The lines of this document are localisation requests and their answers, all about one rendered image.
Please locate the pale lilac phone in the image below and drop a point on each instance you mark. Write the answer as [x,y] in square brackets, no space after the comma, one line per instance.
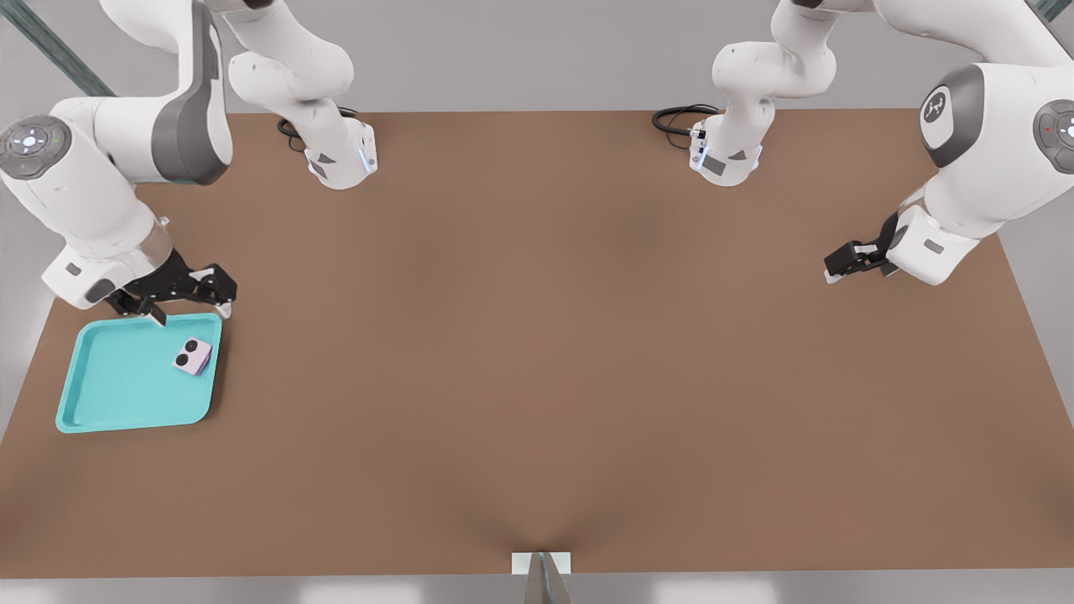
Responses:
[192,356]

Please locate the pale blue-green tray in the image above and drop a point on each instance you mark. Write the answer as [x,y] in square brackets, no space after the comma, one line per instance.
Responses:
[126,386]

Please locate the silver frame post with foot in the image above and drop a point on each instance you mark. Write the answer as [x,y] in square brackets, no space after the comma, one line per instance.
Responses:
[543,575]

